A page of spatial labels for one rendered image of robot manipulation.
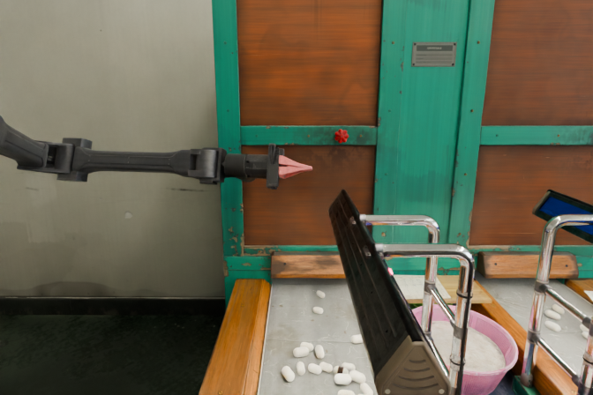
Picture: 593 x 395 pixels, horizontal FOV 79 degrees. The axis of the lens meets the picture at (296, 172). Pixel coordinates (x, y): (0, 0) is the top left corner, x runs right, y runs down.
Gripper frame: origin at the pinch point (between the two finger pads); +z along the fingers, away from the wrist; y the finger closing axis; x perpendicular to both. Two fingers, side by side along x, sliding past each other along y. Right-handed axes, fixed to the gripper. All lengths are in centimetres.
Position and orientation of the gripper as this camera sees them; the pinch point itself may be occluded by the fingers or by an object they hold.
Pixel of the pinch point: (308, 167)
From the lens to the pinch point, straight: 84.2
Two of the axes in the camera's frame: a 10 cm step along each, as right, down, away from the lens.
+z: 9.9, 0.4, -1.4
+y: -0.6, 9.9, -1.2
